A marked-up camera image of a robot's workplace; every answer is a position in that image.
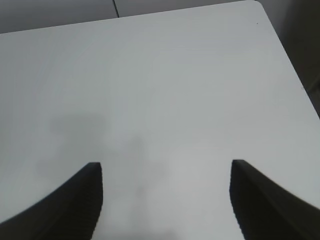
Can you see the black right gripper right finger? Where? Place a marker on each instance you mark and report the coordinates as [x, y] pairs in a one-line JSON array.
[[266, 211]]

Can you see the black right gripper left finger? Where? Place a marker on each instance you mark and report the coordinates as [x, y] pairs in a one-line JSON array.
[[71, 212]]

